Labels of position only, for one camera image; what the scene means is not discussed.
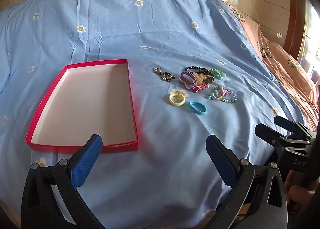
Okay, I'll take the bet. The blue floral bed sheet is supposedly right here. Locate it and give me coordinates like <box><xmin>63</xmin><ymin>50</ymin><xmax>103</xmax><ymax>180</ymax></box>
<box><xmin>0</xmin><ymin>0</ymin><xmax>310</xmax><ymax>229</ymax></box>

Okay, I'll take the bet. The window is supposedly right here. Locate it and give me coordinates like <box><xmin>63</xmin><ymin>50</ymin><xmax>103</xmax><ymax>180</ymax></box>
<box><xmin>299</xmin><ymin>1</ymin><xmax>320</xmax><ymax>75</ymax></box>

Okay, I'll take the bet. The black bead bracelet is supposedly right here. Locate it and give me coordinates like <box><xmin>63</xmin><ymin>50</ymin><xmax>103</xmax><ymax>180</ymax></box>
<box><xmin>185</xmin><ymin>66</ymin><xmax>213</xmax><ymax>74</ymax></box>

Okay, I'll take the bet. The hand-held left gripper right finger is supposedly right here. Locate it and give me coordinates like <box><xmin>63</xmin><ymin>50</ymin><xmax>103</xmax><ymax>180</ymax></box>
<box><xmin>205</xmin><ymin>134</ymin><xmax>288</xmax><ymax>229</ymax></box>

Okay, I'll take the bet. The wooden door frame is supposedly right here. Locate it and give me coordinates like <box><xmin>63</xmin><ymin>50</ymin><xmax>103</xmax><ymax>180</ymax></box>
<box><xmin>284</xmin><ymin>0</ymin><xmax>308</xmax><ymax>62</ymax></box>

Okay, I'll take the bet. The yellow ring bracelet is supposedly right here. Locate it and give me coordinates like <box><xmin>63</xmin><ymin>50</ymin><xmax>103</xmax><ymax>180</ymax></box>
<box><xmin>169</xmin><ymin>93</ymin><xmax>186</xmax><ymax>106</ymax></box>

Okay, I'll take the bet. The person's right hand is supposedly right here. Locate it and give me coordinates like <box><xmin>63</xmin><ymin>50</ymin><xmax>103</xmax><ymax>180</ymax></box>
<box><xmin>286</xmin><ymin>170</ymin><xmax>317</xmax><ymax>205</ymax></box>

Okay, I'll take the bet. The colourful bead bracelet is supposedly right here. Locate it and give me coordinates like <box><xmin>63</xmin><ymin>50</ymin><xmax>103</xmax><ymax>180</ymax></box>
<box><xmin>207</xmin><ymin>86</ymin><xmax>238</xmax><ymax>104</ymax></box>

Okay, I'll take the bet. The pink bead hair clip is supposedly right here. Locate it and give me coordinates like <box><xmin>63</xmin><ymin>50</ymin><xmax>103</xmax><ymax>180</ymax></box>
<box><xmin>191</xmin><ymin>82</ymin><xmax>212</xmax><ymax>94</ymax></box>

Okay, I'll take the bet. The purple hair tie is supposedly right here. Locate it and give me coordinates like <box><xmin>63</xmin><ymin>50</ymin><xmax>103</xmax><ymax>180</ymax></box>
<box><xmin>180</xmin><ymin>71</ymin><xmax>198</xmax><ymax>88</ymax></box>

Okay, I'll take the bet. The blue ring bracelet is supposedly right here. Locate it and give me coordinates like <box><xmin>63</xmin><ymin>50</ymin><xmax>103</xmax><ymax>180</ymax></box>
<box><xmin>189</xmin><ymin>101</ymin><xmax>208</xmax><ymax>116</ymax></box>

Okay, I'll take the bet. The green bow hair clip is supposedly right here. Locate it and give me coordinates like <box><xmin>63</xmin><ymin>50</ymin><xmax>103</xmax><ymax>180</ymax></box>
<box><xmin>210</xmin><ymin>68</ymin><xmax>227</xmax><ymax>80</ymax></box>

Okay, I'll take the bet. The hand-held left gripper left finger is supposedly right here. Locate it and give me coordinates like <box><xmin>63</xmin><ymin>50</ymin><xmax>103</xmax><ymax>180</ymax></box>
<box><xmin>21</xmin><ymin>134</ymin><xmax>105</xmax><ymax>229</ymax></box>

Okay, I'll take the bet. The red cardboard box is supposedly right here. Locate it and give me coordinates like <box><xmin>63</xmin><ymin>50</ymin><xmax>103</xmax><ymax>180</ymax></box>
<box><xmin>25</xmin><ymin>59</ymin><xmax>139</xmax><ymax>155</ymax></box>

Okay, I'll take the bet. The orange cat print quilt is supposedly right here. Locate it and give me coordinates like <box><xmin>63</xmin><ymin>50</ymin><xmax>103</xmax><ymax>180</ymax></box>
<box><xmin>229</xmin><ymin>4</ymin><xmax>320</xmax><ymax>129</ymax></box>

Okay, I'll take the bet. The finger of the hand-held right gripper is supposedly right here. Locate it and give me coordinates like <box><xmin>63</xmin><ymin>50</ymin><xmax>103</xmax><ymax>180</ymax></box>
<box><xmin>255</xmin><ymin>123</ymin><xmax>288</xmax><ymax>148</ymax></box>
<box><xmin>273</xmin><ymin>115</ymin><xmax>298</xmax><ymax>132</ymax></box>

